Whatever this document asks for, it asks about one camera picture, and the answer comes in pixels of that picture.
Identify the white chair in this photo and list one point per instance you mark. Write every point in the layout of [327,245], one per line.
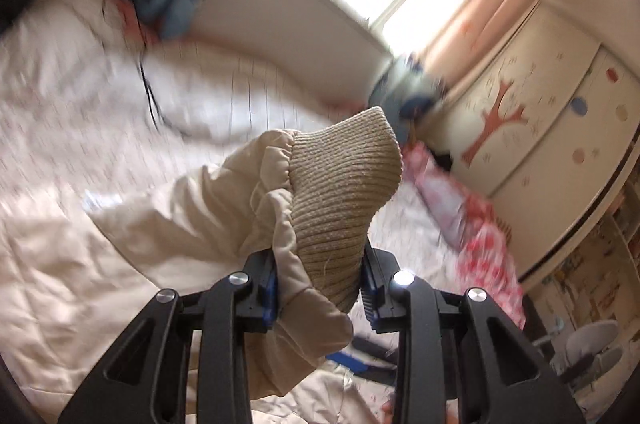
[590,344]

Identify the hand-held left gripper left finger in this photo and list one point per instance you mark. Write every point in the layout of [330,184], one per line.
[269,299]

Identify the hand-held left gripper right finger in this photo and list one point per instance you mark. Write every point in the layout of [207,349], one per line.
[369,289]

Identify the white printed quilt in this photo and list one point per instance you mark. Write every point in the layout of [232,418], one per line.
[75,114]

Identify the cream wardrobe with tree decal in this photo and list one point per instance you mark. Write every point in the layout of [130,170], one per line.
[545,114]

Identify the beige puffer jacket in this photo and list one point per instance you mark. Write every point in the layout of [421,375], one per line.
[340,184]

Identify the pink floral pillow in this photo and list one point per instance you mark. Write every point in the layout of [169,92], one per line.
[470,224]

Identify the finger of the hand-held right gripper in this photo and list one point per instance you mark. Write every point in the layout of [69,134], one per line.
[360,361]

